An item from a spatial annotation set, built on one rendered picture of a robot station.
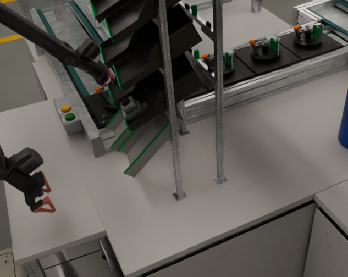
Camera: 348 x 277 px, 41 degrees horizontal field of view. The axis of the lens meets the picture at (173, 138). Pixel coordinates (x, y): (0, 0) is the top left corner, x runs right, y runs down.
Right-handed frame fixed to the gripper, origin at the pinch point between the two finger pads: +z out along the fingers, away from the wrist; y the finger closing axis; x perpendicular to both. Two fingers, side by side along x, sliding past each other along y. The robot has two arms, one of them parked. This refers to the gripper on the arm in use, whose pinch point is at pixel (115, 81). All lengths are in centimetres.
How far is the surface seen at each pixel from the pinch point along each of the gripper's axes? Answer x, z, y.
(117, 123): 8.4, -0.8, -21.0
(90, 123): 19.1, -1.4, -6.8
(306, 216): -12, 55, -75
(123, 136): 7.4, -4.4, -33.5
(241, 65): -37, 48, -2
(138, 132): 2.3, -2.4, -36.5
